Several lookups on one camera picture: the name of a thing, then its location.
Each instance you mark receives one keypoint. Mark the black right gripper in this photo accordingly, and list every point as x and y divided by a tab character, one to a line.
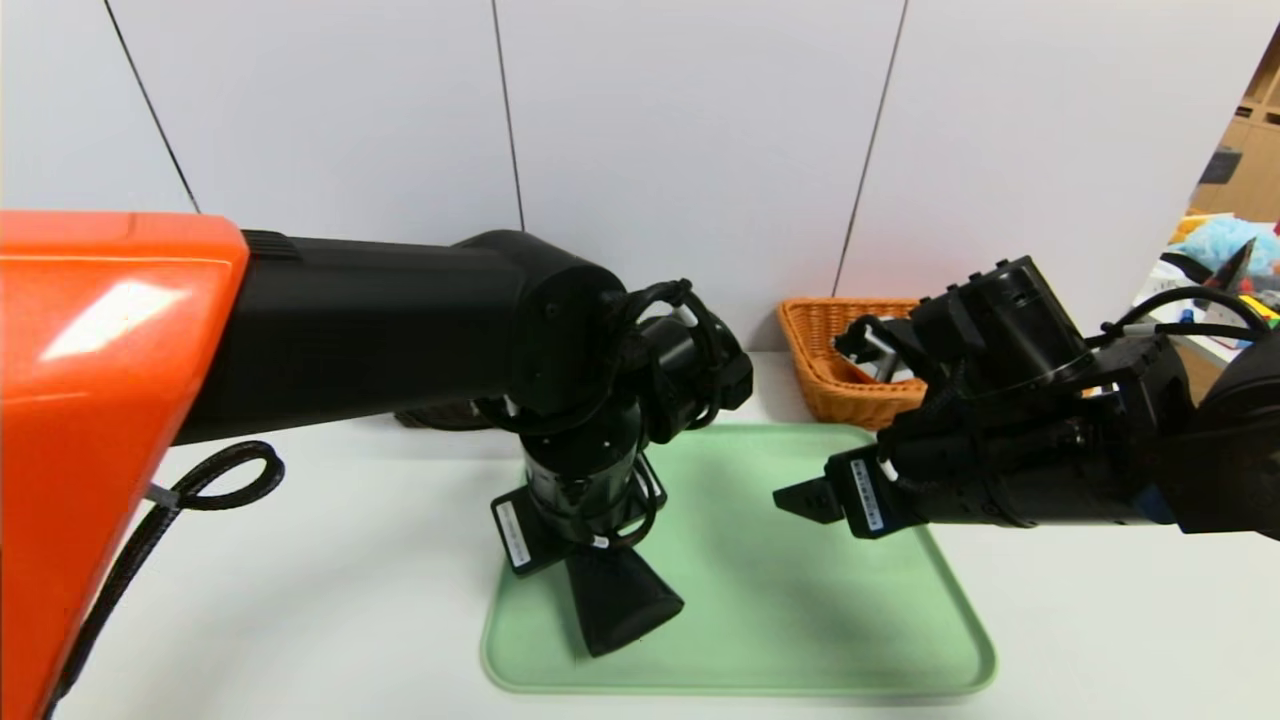
862	493

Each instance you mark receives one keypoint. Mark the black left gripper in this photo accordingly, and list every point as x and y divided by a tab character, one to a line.
522	536

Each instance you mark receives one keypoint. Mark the black glasses case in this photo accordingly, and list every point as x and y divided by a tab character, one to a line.
620	605

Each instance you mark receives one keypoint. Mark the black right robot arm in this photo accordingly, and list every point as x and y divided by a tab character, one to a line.
1100	450

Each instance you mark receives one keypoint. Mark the dark brown wicker basket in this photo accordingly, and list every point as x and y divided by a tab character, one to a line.
440	415

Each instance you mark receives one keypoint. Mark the orange wicker basket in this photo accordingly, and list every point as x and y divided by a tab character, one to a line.
810	340

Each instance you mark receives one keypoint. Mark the light green plastic tray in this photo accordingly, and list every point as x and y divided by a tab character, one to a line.
800	620

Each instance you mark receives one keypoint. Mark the yellow plush toy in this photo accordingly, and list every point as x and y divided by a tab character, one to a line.
1182	232

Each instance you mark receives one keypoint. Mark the light blue plush toy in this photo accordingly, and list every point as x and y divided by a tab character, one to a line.
1215	245

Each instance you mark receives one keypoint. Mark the black pointed cone object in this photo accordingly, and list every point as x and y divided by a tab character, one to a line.
1238	262

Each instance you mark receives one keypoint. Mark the dark grey box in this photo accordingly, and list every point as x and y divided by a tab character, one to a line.
1214	168

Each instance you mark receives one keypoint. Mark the wooden shelf unit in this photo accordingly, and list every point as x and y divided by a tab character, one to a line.
1255	170

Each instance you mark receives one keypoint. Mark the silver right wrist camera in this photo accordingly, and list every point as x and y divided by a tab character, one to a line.
880	350

